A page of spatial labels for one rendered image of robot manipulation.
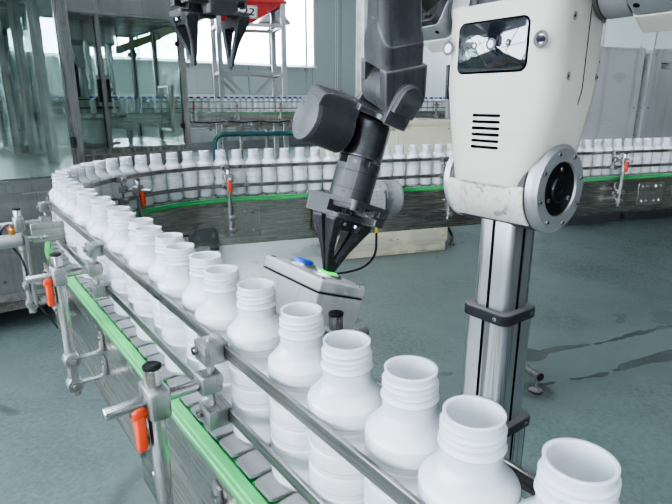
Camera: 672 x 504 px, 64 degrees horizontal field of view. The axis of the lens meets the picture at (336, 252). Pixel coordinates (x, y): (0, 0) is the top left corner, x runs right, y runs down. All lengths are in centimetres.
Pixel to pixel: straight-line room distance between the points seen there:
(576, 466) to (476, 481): 5
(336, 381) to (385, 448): 6
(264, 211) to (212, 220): 20
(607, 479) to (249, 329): 33
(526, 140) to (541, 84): 9
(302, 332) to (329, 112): 31
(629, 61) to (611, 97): 41
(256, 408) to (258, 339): 7
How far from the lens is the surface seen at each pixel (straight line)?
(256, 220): 202
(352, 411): 40
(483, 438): 32
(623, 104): 676
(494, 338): 111
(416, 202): 223
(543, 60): 96
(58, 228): 129
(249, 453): 57
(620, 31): 1378
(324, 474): 44
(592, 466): 33
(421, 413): 37
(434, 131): 482
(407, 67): 68
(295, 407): 43
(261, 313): 52
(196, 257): 65
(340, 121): 67
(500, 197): 100
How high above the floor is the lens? 134
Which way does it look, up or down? 16 degrees down
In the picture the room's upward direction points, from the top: straight up
